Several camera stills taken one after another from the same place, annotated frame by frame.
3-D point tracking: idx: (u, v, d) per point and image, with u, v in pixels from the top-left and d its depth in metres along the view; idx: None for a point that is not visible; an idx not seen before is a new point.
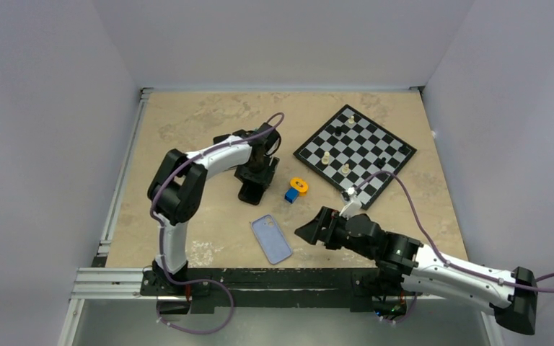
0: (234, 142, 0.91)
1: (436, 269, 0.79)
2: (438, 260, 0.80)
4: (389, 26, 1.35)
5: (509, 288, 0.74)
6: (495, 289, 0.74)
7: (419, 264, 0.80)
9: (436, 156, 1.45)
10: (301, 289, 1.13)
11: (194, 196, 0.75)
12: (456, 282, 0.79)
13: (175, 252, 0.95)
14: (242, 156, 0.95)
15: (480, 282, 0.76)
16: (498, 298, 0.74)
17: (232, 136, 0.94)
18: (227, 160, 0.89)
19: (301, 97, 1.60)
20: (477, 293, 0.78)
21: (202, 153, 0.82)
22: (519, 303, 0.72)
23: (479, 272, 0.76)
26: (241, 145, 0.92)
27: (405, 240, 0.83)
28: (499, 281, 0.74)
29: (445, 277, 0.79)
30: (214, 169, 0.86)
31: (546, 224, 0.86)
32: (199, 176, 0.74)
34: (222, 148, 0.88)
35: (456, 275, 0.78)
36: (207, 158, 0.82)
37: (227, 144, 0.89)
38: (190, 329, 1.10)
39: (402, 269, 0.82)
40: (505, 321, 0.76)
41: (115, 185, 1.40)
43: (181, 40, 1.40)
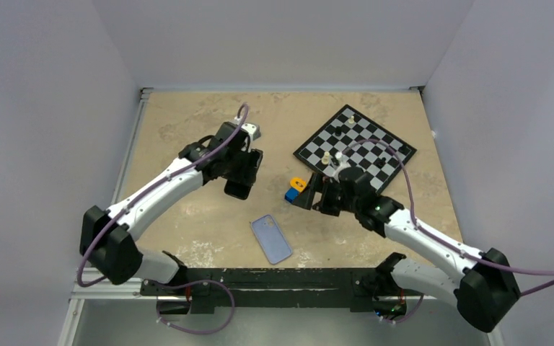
0: (173, 174, 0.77)
1: (404, 228, 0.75)
2: (410, 223, 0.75)
4: (389, 26, 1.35)
5: (470, 263, 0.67)
6: (454, 260, 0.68)
7: (391, 221, 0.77)
9: (436, 156, 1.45)
10: (301, 289, 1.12)
11: (125, 255, 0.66)
12: (421, 249, 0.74)
13: (154, 275, 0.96)
14: (193, 182, 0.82)
15: (441, 251, 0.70)
16: (454, 270, 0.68)
17: (177, 162, 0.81)
18: (172, 195, 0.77)
19: (301, 98, 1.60)
20: (441, 266, 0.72)
21: (128, 204, 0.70)
22: (473, 277, 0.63)
23: (446, 241, 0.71)
26: (184, 176, 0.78)
27: (389, 200, 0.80)
28: (461, 253, 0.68)
29: (410, 240, 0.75)
30: (152, 214, 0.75)
31: (545, 225, 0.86)
32: (122, 239, 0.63)
34: (159, 187, 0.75)
35: (420, 239, 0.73)
36: (135, 210, 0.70)
37: (164, 180, 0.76)
38: (190, 329, 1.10)
39: (376, 226, 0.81)
40: (463, 303, 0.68)
41: (115, 185, 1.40)
43: (180, 40, 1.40)
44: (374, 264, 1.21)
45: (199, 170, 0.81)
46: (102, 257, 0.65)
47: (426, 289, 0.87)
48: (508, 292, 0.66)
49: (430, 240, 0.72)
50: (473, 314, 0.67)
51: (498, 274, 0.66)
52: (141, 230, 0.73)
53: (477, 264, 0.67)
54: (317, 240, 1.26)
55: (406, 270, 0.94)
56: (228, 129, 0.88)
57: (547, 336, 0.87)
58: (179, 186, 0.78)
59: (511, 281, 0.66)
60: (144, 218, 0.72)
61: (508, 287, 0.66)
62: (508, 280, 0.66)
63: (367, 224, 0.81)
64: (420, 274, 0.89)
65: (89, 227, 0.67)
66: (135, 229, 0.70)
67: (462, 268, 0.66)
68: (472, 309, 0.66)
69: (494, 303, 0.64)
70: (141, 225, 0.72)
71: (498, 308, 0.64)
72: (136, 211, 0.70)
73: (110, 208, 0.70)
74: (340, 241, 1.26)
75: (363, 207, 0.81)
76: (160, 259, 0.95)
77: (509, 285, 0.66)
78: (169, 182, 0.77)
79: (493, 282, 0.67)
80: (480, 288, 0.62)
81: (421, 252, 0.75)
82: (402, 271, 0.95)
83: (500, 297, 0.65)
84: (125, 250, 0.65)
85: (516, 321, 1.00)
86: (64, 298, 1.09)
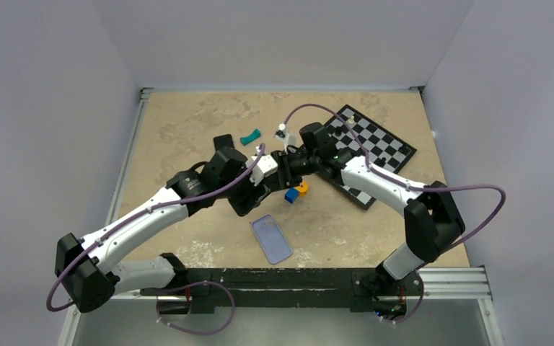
0: (155, 206, 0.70)
1: (357, 172, 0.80)
2: (365, 166, 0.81)
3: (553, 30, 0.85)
4: (389, 27, 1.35)
5: (415, 194, 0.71)
6: (400, 194, 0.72)
7: (347, 166, 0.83)
9: (436, 156, 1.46)
10: (301, 289, 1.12)
11: (95, 289, 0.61)
12: (374, 188, 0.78)
13: (141, 286, 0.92)
14: (178, 214, 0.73)
15: (389, 187, 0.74)
16: (399, 203, 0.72)
17: (163, 192, 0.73)
18: (153, 228, 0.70)
19: (301, 98, 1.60)
20: (392, 203, 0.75)
21: (102, 236, 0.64)
22: (416, 205, 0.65)
23: (395, 177, 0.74)
26: (166, 209, 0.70)
27: (348, 150, 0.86)
28: (406, 187, 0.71)
29: (363, 181, 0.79)
30: (129, 247, 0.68)
31: (544, 225, 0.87)
32: (89, 274, 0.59)
34: (138, 218, 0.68)
35: (372, 179, 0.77)
36: (109, 243, 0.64)
37: (144, 212, 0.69)
38: (190, 329, 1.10)
39: (335, 176, 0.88)
40: (410, 238, 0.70)
41: (115, 185, 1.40)
43: (179, 40, 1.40)
44: (374, 264, 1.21)
45: (185, 204, 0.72)
46: (73, 285, 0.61)
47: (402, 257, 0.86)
48: (453, 223, 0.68)
49: (380, 179, 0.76)
50: (420, 246, 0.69)
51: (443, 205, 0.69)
52: (116, 262, 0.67)
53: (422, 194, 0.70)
54: (317, 240, 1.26)
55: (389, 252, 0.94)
56: (222, 160, 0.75)
57: (547, 336, 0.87)
58: (161, 219, 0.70)
59: (456, 213, 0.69)
60: (120, 251, 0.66)
61: (453, 218, 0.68)
62: (451, 210, 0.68)
63: (328, 174, 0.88)
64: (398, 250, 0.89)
65: (63, 255, 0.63)
66: (107, 263, 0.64)
67: (406, 198, 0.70)
68: (418, 241, 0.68)
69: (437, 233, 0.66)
70: (116, 258, 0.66)
71: (443, 237, 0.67)
72: (109, 244, 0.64)
73: (85, 238, 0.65)
74: (340, 241, 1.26)
75: (323, 158, 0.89)
76: (148, 269, 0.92)
77: (453, 216, 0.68)
78: (150, 214, 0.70)
79: (440, 216, 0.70)
80: (423, 214, 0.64)
81: (377, 194, 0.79)
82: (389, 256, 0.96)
83: (443, 228, 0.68)
84: (94, 285, 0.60)
85: (516, 321, 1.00)
86: (64, 298, 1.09)
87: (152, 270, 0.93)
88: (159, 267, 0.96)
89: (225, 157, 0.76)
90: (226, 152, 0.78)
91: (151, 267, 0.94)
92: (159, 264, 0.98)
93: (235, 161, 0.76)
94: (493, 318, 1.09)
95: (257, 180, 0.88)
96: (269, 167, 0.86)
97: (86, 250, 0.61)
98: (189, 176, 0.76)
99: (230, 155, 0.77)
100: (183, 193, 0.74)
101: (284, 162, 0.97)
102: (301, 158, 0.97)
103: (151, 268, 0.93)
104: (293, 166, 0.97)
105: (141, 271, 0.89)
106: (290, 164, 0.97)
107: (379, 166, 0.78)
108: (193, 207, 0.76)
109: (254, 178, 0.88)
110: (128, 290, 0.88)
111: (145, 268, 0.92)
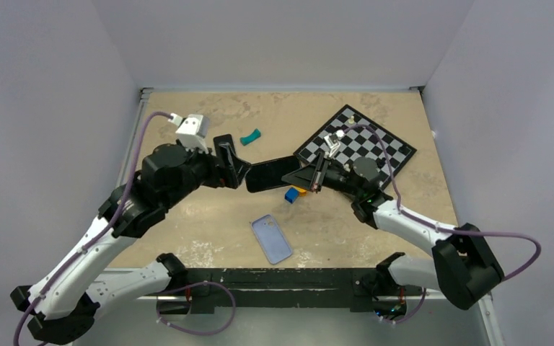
0: (87, 246, 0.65)
1: (389, 214, 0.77)
2: (396, 209, 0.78)
3: (553, 30, 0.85)
4: (389, 26, 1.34)
5: (444, 236, 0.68)
6: (430, 235, 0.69)
7: (381, 209, 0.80)
9: (436, 156, 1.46)
10: (301, 289, 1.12)
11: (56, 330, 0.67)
12: (405, 230, 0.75)
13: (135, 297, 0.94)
14: (121, 244, 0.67)
15: (418, 227, 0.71)
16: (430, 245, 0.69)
17: (94, 223, 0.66)
18: (97, 266, 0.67)
19: (301, 98, 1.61)
20: (423, 244, 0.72)
21: (43, 288, 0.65)
22: (443, 246, 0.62)
23: (425, 218, 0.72)
26: (99, 247, 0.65)
27: (379, 194, 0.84)
28: (435, 228, 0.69)
29: (394, 223, 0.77)
30: (79, 287, 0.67)
31: (544, 224, 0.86)
32: (40, 328, 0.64)
34: (74, 262, 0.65)
35: (402, 221, 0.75)
36: (51, 293, 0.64)
37: (78, 255, 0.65)
38: (190, 329, 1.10)
39: (368, 218, 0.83)
40: (443, 282, 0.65)
41: (115, 185, 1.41)
43: (180, 40, 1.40)
44: (374, 264, 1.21)
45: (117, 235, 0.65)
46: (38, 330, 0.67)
47: (425, 280, 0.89)
48: (488, 269, 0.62)
49: (410, 220, 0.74)
50: (455, 292, 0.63)
51: (474, 249, 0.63)
52: (73, 301, 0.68)
53: (453, 236, 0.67)
54: (317, 240, 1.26)
55: (402, 264, 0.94)
56: (151, 170, 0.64)
57: (547, 335, 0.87)
58: (100, 256, 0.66)
59: (490, 256, 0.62)
60: (69, 295, 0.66)
61: (487, 262, 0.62)
62: (486, 254, 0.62)
63: (360, 215, 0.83)
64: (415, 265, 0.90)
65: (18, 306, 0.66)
66: (60, 308, 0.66)
67: (434, 240, 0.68)
68: (449, 283, 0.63)
69: (469, 276, 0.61)
70: (71, 300, 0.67)
71: (477, 282, 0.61)
72: (50, 295, 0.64)
73: (32, 289, 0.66)
74: (340, 241, 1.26)
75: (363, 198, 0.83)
76: (135, 282, 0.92)
77: (487, 260, 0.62)
78: (86, 255, 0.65)
79: (474, 260, 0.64)
80: (450, 255, 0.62)
81: (408, 237, 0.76)
82: (400, 264, 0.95)
83: (477, 272, 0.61)
84: (53, 329, 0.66)
85: (516, 321, 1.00)
86: None
87: (143, 281, 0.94)
88: (150, 277, 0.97)
89: (154, 165, 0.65)
90: (156, 158, 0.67)
91: (142, 277, 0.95)
92: (151, 272, 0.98)
93: (164, 168, 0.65)
94: (493, 318, 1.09)
95: (205, 146, 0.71)
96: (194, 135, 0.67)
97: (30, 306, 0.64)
98: (126, 192, 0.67)
99: (161, 161, 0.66)
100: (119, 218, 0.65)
101: (324, 168, 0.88)
102: (341, 175, 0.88)
103: (141, 279, 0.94)
104: (328, 178, 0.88)
105: (127, 286, 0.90)
106: (327, 171, 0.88)
107: (410, 208, 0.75)
108: (136, 232, 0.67)
109: (199, 147, 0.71)
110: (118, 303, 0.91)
111: (135, 280, 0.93)
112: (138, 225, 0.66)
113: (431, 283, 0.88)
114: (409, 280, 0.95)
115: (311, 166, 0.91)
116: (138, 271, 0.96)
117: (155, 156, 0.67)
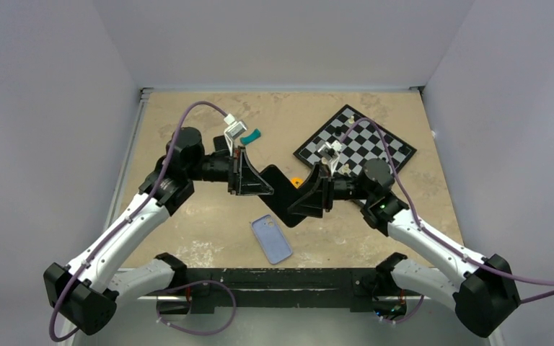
0: (133, 215, 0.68)
1: (407, 229, 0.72)
2: (414, 223, 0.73)
3: (552, 31, 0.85)
4: (389, 26, 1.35)
5: (472, 267, 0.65)
6: (456, 263, 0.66)
7: (395, 220, 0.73)
9: (435, 156, 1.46)
10: (301, 289, 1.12)
11: (95, 309, 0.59)
12: (423, 249, 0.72)
13: (148, 291, 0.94)
14: (161, 216, 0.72)
15: (443, 254, 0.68)
16: (454, 274, 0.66)
17: (136, 197, 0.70)
18: (137, 238, 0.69)
19: (301, 98, 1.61)
20: (442, 269, 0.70)
21: (88, 257, 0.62)
22: (474, 281, 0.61)
23: (450, 245, 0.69)
26: (146, 214, 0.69)
27: (391, 197, 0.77)
28: (463, 257, 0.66)
29: (412, 241, 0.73)
30: (120, 260, 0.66)
31: (543, 224, 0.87)
32: (86, 296, 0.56)
34: (121, 230, 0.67)
35: (424, 242, 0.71)
36: (97, 262, 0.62)
37: (125, 223, 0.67)
38: (190, 329, 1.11)
39: (379, 224, 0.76)
40: (462, 309, 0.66)
41: (115, 185, 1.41)
43: (179, 40, 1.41)
44: (374, 264, 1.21)
45: (161, 204, 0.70)
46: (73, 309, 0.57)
47: (425, 291, 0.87)
48: (509, 298, 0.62)
49: (433, 243, 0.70)
50: (472, 319, 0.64)
51: (499, 281, 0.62)
52: (109, 280, 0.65)
53: (479, 269, 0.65)
54: (317, 241, 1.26)
55: (406, 271, 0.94)
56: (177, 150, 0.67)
57: (547, 334, 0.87)
58: (143, 225, 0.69)
59: (513, 289, 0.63)
60: (110, 270, 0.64)
61: (511, 295, 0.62)
62: (511, 287, 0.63)
63: (371, 221, 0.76)
64: (420, 275, 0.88)
65: (50, 286, 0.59)
66: (100, 282, 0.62)
67: (462, 272, 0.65)
68: (469, 312, 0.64)
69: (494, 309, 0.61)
70: (109, 275, 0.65)
71: (498, 315, 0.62)
72: (97, 262, 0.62)
73: (69, 264, 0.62)
74: (340, 241, 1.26)
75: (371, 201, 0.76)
76: (142, 277, 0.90)
77: (510, 291, 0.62)
78: (130, 224, 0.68)
79: None
80: (481, 293, 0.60)
81: (423, 252, 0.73)
82: (402, 271, 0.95)
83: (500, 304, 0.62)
84: (97, 303, 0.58)
85: (515, 321, 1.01)
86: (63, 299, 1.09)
87: (150, 274, 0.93)
88: (156, 270, 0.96)
89: (178, 146, 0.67)
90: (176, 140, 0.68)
91: (148, 271, 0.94)
92: (156, 266, 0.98)
93: (187, 148, 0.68)
94: None
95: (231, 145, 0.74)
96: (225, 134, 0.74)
97: (76, 273, 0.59)
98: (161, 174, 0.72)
99: (184, 143, 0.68)
100: (159, 195, 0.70)
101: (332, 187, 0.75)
102: (345, 182, 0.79)
103: (148, 272, 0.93)
104: (335, 192, 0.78)
105: (135, 281, 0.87)
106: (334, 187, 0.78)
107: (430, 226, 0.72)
108: (174, 207, 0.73)
109: (230, 146, 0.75)
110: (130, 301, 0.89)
111: (143, 274, 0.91)
112: (177, 200, 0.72)
113: (429, 293, 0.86)
114: (407, 285, 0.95)
115: (316, 192, 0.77)
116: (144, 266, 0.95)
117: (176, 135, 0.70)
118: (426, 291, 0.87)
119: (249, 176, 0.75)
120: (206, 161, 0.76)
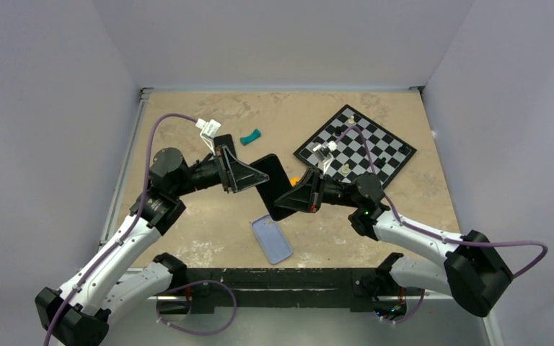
0: (123, 237, 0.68)
1: (390, 227, 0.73)
2: (396, 220, 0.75)
3: (552, 30, 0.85)
4: (389, 25, 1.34)
5: (452, 247, 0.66)
6: (438, 247, 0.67)
7: (378, 221, 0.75)
9: (435, 156, 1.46)
10: (301, 289, 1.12)
11: (86, 332, 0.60)
12: (408, 241, 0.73)
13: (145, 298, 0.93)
14: (154, 237, 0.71)
15: (424, 240, 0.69)
16: (438, 257, 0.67)
17: (128, 220, 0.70)
18: (129, 259, 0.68)
19: (302, 98, 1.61)
20: (428, 256, 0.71)
21: (78, 281, 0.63)
22: (456, 259, 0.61)
23: (429, 229, 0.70)
26: (136, 236, 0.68)
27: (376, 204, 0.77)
28: (443, 239, 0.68)
29: (397, 236, 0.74)
30: (112, 283, 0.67)
31: (544, 224, 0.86)
32: (77, 321, 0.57)
34: (112, 253, 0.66)
35: (407, 234, 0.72)
36: (88, 285, 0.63)
37: (115, 246, 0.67)
38: (190, 329, 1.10)
39: (368, 231, 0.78)
40: (456, 295, 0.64)
41: (115, 185, 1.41)
43: (179, 40, 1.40)
44: (374, 264, 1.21)
45: (152, 225, 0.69)
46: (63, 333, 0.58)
47: (422, 284, 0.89)
48: (498, 272, 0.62)
49: (415, 233, 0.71)
50: (471, 303, 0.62)
51: (483, 255, 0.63)
52: (102, 301, 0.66)
53: (460, 247, 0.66)
54: (317, 241, 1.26)
55: (402, 268, 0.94)
56: (159, 176, 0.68)
57: (547, 334, 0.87)
58: (135, 248, 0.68)
59: (498, 261, 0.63)
60: (100, 293, 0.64)
61: (497, 267, 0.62)
62: (495, 259, 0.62)
63: (358, 229, 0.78)
64: (419, 269, 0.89)
65: (42, 311, 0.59)
66: (92, 305, 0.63)
67: (444, 253, 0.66)
68: (463, 295, 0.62)
69: (483, 285, 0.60)
70: (101, 298, 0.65)
71: (490, 290, 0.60)
72: (89, 287, 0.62)
73: (61, 289, 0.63)
74: (339, 241, 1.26)
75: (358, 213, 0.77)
76: (140, 285, 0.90)
77: (496, 264, 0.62)
78: (121, 246, 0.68)
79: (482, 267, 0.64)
80: (465, 269, 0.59)
81: (408, 246, 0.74)
82: (400, 268, 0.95)
83: (490, 279, 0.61)
84: (86, 327, 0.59)
85: (516, 321, 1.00)
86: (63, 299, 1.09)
87: (147, 282, 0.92)
88: (152, 277, 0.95)
89: (159, 172, 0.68)
90: (156, 164, 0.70)
91: (144, 279, 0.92)
92: (152, 272, 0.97)
93: (169, 172, 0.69)
94: (493, 318, 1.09)
95: (212, 146, 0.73)
96: (202, 135, 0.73)
97: (67, 298, 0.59)
98: (151, 195, 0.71)
99: (164, 166, 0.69)
100: (149, 216, 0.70)
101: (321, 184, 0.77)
102: (335, 188, 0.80)
103: (144, 281, 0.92)
104: (324, 194, 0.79)
105: (133, 289, 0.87)
106: (324, 188, 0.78)
107: (410, 219, 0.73)
108: (166, 227, 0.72)
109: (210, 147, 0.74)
110: (130, 308, 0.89)
111: (139, 282, 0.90)
112: (168, 220, 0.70)
113: (428, 286, 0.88)
114: (408, 283, 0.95)
115: (305, 186, 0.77)
116: (139, 274, 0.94)
117: (156, 161, 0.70)
118: (424, 285, 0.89)
119: (239, 170, 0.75)
120: (195, 171, 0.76)
